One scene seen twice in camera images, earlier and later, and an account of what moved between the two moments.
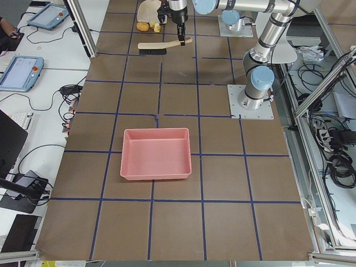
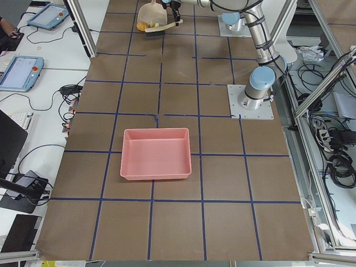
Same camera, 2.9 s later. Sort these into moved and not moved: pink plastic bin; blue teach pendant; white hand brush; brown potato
Moved: white hand brush
Not moved: brown potato; blue teach pendant; pink plastic bin
